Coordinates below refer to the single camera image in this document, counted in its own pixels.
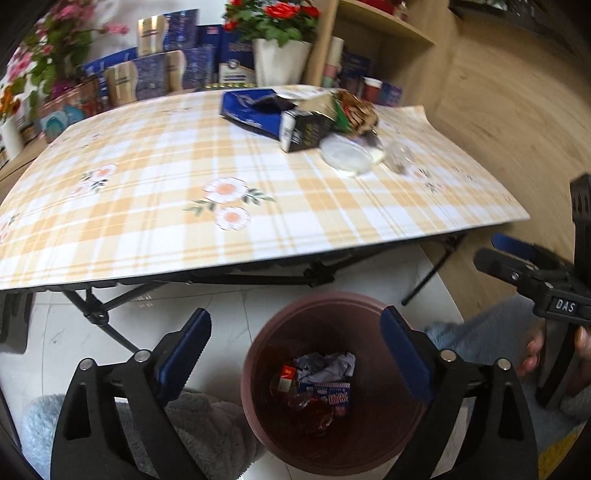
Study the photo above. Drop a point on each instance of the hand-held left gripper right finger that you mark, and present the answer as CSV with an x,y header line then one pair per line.
x,y
406,355

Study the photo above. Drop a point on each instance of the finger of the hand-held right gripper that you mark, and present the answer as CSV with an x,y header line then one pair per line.
x,y
503,267
512,244

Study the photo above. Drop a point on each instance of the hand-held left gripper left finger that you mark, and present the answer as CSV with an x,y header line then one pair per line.
x,y
173,376

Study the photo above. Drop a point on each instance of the brown round plastic bin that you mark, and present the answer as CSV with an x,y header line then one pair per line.
x,y
364,415

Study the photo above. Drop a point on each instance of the grey white paper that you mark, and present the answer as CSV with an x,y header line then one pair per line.
x,y
330,364

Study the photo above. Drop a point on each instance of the crushed red soda can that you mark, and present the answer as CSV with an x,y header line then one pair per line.
x,y
314,415

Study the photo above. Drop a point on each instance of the red cigarette box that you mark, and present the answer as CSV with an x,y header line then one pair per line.
x,y
287,376

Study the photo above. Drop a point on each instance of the clear plastic wrapper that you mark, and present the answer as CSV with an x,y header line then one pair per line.
x,y
399,157

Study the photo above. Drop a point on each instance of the round translucent plastic lid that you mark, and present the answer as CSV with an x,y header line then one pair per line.
x,y
346,154

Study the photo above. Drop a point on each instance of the black small carton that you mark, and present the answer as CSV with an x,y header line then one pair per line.
x,y
307,131

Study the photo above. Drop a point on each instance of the white printed packet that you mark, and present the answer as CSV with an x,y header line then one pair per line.
x,y
300,94

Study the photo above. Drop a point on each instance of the dark blue tissue box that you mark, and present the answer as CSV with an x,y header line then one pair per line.
x,y
244,113

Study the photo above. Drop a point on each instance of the person's right hand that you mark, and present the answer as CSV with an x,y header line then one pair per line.
x,y
531,357

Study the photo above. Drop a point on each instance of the person's right leg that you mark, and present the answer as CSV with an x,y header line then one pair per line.
x,y
485,332

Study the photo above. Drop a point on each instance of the person's leg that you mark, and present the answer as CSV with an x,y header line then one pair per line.
x,y
138,434
485,332

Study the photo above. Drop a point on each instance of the person's left leg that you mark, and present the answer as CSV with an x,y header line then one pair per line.
x,y
138,434

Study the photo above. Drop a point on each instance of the blue purple box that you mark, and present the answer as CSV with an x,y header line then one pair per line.
x,y
391,96

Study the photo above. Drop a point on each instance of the gold green snack wrapper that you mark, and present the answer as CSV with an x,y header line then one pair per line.
x,y
355,113

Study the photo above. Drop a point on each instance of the red paper cup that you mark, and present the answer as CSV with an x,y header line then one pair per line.
x,y
372,92

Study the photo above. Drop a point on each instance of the folding table with plaid cloth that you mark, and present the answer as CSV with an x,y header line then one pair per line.
x,y
161,152

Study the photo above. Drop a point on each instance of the dark blue moon box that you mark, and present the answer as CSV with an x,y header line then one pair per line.
x,y
358,64

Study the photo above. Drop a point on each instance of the wooden shelf unit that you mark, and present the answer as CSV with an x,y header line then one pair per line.
x,y
392,27

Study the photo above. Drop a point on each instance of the stack of pastel cups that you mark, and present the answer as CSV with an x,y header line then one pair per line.
x,y
333,62

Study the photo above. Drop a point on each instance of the patterned teal planter box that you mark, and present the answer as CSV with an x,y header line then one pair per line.
x,y
69,110

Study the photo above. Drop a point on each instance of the white vase orange flowers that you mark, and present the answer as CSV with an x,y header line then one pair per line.
x,y
11,138

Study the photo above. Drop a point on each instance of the red rose plant white pot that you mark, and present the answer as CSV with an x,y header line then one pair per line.
x,y
281,62

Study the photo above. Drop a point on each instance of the blue gold patterned gift box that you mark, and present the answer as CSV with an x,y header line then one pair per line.
x,y
180,30
147,81
198,67

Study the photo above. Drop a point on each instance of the blue flat box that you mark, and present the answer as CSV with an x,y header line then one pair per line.
x,y
111,62

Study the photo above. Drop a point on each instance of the blue white emblem box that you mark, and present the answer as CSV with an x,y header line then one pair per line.
x,y
236,62

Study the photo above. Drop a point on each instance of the dark blue upright box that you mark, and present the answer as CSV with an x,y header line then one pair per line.
x,y
208,36

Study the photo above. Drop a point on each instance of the pink blossom arrangement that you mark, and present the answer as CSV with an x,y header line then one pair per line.
x,y
69,27

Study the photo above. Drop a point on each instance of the black folding table frame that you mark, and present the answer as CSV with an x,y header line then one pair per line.
x,y
277,277

